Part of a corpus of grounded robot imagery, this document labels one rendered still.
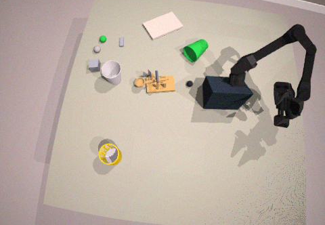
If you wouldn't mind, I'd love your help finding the green cup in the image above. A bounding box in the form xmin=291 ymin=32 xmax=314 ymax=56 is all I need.
xmin=183 ymin=39 xmax=209 ymax=62

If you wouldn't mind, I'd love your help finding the green ball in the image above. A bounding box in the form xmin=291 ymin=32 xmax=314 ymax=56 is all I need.
xmin=100 ymin=35 xmax=106 ymax=42

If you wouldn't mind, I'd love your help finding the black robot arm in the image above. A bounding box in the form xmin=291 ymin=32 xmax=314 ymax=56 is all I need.
xmin=228 ymin=24 xmax=317 ymax=119

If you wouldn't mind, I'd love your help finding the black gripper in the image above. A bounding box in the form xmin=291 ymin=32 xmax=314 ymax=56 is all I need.
xmin=274 ymin=81 xmax=292 ymax=128

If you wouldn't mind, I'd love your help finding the cream flat rectangular slab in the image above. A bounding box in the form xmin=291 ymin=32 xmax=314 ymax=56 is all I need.
xmin=143 ymin=12 xmax=183 ymax=41

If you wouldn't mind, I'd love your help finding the white ball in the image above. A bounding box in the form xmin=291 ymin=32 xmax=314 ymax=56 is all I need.
xmin=93 ymin=45 xmax=101 ymax=53

